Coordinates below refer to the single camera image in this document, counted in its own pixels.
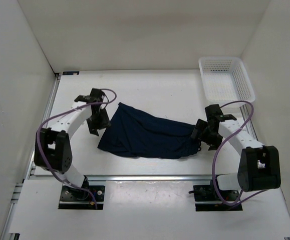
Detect blue label sticker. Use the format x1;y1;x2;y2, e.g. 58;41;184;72
62;71;80;76

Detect aluminium left rail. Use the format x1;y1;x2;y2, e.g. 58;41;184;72
0;72;62;240

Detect white plastic basket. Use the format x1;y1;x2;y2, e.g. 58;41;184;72
198;56;255;109

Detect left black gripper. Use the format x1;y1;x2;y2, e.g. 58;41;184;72
86;108;111;136

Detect aluminium right rail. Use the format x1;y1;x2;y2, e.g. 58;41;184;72
239;104;270;181

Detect navy blue shorts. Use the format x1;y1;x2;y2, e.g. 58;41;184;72
98;102;201;160

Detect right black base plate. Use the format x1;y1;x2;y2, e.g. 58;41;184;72
188;185;243;212

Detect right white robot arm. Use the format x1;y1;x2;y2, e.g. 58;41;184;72
191;114;281;200

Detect aluminium rail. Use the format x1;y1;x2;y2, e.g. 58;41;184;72
0;72;62;240
239;104;270;181
29;174;270;183

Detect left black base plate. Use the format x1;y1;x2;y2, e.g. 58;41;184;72
58;185;105;210

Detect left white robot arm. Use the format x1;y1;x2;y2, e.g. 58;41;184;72
34;91;110;200

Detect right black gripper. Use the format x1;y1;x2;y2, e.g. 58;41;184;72
191;118;223;151

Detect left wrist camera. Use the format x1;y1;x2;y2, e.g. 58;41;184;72
89;88;105;103

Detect aluminium front rail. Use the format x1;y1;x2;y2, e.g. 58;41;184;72
29;174;270;183

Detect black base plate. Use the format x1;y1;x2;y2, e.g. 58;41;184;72
188;185;243;212
58;185;105;210

